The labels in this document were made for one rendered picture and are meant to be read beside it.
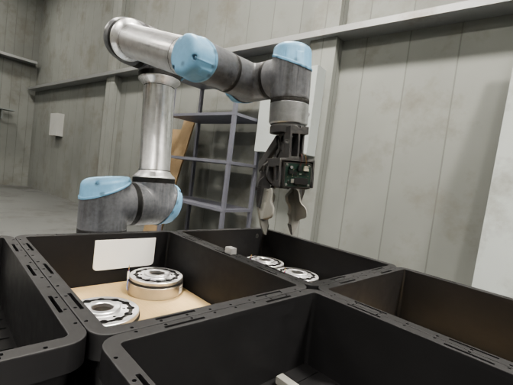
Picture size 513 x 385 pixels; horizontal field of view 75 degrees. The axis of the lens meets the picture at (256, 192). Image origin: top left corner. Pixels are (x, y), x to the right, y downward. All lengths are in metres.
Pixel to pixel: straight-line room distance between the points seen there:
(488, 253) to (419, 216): 0.78
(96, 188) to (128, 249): 0.20
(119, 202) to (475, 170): 2.75
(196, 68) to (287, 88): 0.16
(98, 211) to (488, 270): 2.30
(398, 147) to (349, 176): 0.52
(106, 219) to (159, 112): 0.32
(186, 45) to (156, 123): 0.38
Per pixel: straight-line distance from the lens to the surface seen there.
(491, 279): 2.61
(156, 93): 0.99
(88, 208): 0.89
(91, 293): 0.70
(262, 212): 0.66
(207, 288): 0.67
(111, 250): 0.73
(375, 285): 0.65
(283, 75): 0.65
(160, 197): 0.95
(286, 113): 0.63
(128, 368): 0.29
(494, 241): 2.63
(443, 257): 3.21
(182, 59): 0.63
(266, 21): 4.52
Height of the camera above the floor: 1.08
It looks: 3 degrees down
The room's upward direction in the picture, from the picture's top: 7 degrees clockwise
